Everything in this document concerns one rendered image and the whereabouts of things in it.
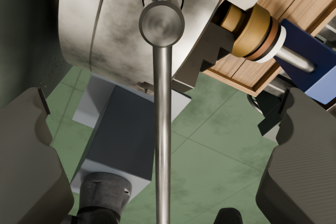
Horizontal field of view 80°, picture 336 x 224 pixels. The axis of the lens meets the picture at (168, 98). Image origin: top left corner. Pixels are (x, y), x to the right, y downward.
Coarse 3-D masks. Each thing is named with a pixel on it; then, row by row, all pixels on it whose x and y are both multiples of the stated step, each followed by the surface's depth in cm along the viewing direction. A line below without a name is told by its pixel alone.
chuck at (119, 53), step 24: (120, 0) 17; (192, 0) 17; (216, 0) 17; (96, 24) 18; (120, 24) 18; (192, 24) 18; (96, 48) 20; (120, 48) 20; (144, 48) 19; (192, 48) 19; (96, 72) 26; (120, 72) 23; (144, 72) 22
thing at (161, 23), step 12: (156, 0) 9; (168, 0) 9; (144, 12) 9; (156, 12) 9; (168, 12) 9; (180, 12) 9; (144, 24) 9; (156, 24) 9; (168, 24) 9; (180, 24) 9; (144, 36) 10; (156, 36) 10; (168, 36) 10; (180, 36) 10
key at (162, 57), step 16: (160, 48) 12; (160, 64) 12; (160, 80) 13; (160, 96) 13; (160, 112) 14; (160, 128) 14; (160, 144) 14; (160, 160) 15; (160, 176) 15; (160, 192) 16; (160, 208) 16
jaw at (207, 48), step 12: (204, 36) 28; (216, 36) 29; (228, 36) 30; (204, 48) 28; (216, 48) 29; (228, 48) 30; (192, 60) 27; (204, 60) 28; (180, 72) 26; (192, 72) 27; (144, 84) 27; (180, 84) 27; (192, 84) 27
